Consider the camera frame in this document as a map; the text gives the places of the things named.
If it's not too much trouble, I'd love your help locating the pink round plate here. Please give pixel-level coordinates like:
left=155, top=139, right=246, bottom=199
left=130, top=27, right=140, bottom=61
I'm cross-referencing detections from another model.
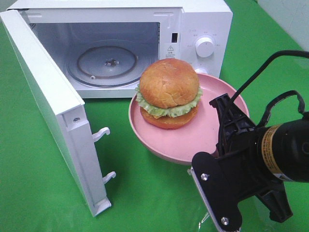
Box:
left=128, top=73, right=236, bottom=165

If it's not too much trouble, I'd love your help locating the white microwave door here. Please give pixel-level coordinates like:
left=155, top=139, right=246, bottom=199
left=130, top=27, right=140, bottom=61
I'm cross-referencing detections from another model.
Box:
left=0, top=10, right=116, bottom=217

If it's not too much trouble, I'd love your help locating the white microwave knob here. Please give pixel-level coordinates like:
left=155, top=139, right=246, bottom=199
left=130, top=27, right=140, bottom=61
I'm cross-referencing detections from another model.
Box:
left=195, top=68, right=208, bottom=74
left=195, top=35, right=215, bottom=58

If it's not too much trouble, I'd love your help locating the upper white microwave knob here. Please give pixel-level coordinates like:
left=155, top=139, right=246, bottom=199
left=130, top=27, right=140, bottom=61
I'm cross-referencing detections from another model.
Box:
left=195, top=35, right=215, bottom=58

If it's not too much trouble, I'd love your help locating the white microwave oven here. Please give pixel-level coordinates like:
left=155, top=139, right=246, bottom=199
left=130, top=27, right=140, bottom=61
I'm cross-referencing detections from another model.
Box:
left=5, top=0, right=233, bottom=98

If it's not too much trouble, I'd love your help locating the white partition panel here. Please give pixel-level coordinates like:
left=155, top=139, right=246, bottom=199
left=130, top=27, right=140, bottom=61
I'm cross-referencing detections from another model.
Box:
left=257, top=0, right=309, bottom=51

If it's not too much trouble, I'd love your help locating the burger with lettuce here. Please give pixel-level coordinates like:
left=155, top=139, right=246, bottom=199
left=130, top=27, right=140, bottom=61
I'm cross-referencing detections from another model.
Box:
left=136, top=58, right=203, bottom=129

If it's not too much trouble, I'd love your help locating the lower white microwave knob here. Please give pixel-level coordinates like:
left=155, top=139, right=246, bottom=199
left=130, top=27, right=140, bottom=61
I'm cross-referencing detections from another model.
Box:
left=195, top=68, right=208, bottom=74

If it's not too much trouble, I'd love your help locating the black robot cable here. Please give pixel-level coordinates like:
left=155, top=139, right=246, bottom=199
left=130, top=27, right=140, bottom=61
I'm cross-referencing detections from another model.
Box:
left=231, top=50, right=309, bottom=126

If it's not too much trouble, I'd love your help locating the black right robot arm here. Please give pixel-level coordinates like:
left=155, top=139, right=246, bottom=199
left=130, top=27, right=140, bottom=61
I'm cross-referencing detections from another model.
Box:
left=210, top=90, right=309, bottom=222

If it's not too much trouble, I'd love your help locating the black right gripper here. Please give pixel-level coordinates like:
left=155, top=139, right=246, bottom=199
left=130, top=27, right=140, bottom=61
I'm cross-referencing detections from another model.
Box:
left=209, top=93, right=293, bottom=223

